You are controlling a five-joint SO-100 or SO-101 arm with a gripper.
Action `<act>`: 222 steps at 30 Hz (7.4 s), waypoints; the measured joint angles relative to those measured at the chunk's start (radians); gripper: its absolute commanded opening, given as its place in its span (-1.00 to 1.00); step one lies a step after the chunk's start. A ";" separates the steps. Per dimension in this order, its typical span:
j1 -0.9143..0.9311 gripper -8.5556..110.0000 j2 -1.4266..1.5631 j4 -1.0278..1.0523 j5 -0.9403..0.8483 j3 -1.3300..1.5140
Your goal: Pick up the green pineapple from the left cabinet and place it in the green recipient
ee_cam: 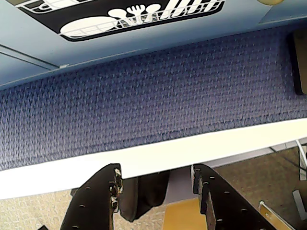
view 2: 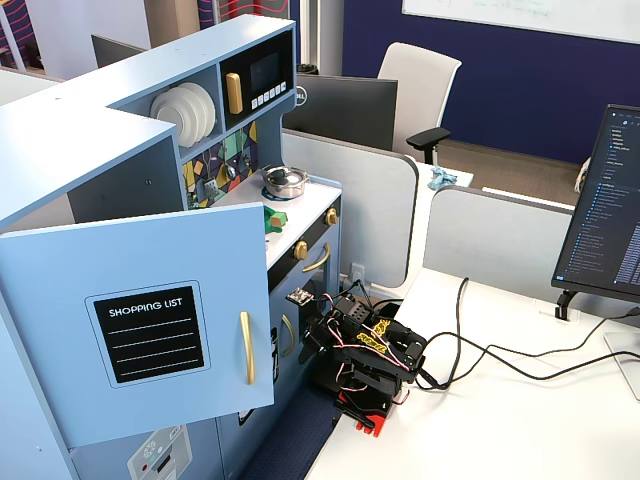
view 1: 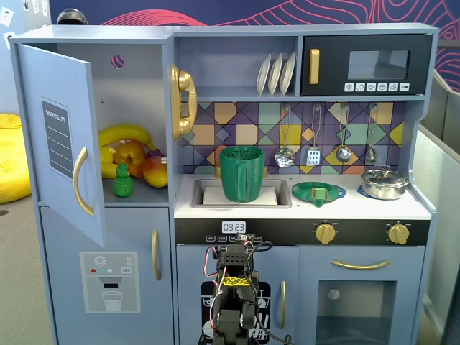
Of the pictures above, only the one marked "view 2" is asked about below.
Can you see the white power socket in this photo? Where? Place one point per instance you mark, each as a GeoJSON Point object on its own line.
{"type": "Point", "coordinates": [357, 272]}

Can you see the large white plate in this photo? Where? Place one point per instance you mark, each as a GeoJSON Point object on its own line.
{"type": "Point", "coordinates": [210, 112]}

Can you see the dark poster red waves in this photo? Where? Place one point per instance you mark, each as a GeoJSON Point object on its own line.
{"type": "Point", "coordinates": [240, 9]}

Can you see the green toy block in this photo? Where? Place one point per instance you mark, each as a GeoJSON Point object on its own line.
{"type": "Point", "coordinates": [277, 220]}

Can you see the blue shopping list cabinet door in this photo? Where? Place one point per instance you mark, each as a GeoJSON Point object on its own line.
{"type": "Point", "coordinates": [50, 300]}

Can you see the steel pot lid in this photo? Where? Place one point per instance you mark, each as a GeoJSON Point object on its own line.
{"type": "Point", "coordinates": [281, 175]}

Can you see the red table clamp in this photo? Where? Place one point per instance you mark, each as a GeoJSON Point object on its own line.
{"type": "Point", "coordinates": [380, 422]}

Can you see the low grey desk divider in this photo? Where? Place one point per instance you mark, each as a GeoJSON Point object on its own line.
{"type": "Point", "coordinates": [490, 240]}

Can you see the steel toy pot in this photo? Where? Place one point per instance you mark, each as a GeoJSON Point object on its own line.
{"type": "Point", "coordinates": [287, 189]}

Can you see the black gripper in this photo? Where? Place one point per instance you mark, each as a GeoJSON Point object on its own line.
{"type": "Point", "coordinates": [316, 334]}

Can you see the black toy microwave door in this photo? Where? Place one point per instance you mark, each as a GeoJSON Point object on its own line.
{"type": "Point", "coordinates": [265, 75]}

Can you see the crumpled blue cloth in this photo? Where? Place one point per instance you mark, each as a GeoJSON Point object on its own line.
{"type": "Point", "coordinates": [440, 179]}

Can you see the dark unbranded monitor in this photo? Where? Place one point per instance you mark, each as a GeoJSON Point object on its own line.
{"type": "Point", "coordinates": [112, 52]}

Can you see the computer monitor showing code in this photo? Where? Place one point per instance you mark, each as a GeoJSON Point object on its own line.
{"type": "Point", "coordinates": [605, 210]}

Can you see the black Dell monitor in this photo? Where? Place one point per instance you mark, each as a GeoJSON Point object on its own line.
{"type": "Point", "coordinates": [345, 110]}

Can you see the tall grey desk divider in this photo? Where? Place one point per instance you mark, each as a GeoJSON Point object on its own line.
{"type": "Point", "coordinates": [370, 210]}

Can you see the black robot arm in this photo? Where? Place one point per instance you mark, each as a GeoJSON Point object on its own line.
{"type": "Point", "coordinates": [395, 345]}

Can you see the gold stove knob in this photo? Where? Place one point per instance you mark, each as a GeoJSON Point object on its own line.
{"type": "Point", "coordinates": [300, 250]}
{"type": "Point", "coordinates": [331, 217]}

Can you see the small white plate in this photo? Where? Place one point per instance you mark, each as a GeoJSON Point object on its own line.
{"type": "Point", "coordinates": [167, 116]}

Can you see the grey metal pillar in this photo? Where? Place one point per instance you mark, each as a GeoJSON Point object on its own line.
{"type": "Point", "coordinates": [320, 35]}

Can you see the white whiteboard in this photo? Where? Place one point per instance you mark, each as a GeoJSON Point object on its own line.
{"type": "Point", "coordinates": [550, 15]}

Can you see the silver monitor base plate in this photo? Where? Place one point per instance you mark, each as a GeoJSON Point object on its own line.
{"type": "Point", "coordinates": [625, 360]}

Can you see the white yellow fabric bundle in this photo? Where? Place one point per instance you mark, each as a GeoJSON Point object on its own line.
{"type": "Point", "coordinates": [584, 175]}

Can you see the white stacked plates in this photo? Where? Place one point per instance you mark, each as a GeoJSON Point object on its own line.
{"type": "Point", "coordinates": [196, 122]}

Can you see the white office chair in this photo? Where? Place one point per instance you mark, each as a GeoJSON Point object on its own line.
{"type": "Point", "coordinates": [415, 75]}

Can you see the blue toy kitchen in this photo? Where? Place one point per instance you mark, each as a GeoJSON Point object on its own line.
{"type": "Point", "coordinates": [50, 150]}

